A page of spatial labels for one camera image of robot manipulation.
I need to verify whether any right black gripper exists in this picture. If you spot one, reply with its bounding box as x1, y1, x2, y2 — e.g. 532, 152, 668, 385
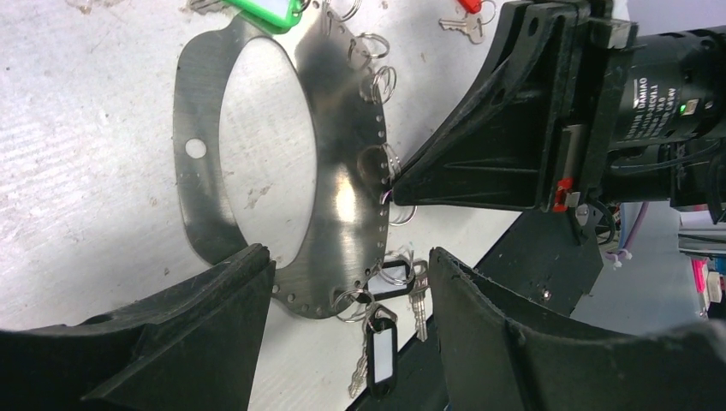
392, 1, 638, 212

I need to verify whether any metal key holder ring plate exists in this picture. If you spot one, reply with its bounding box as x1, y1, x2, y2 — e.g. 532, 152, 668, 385
172, 1, 392, 319

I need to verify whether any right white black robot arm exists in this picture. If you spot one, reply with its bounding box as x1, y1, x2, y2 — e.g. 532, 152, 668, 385
392, 1, 725, 223

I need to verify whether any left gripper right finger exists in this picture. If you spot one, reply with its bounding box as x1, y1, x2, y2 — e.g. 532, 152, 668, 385
429, 247, 725, 410

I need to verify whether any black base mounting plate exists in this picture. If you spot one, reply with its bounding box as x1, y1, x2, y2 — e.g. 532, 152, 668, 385
352, 207, 608, 410

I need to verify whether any green tagged key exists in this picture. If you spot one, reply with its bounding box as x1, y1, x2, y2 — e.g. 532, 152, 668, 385
185, 0, 310, 33

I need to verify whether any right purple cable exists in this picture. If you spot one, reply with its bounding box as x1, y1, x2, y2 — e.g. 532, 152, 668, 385
604, 201, 651, 269

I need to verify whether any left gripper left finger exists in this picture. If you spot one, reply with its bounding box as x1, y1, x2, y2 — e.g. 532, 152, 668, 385
1, 244, 276, 410

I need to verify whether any red tagged key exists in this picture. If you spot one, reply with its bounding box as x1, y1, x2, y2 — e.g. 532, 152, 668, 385
438, 1, 497, 45

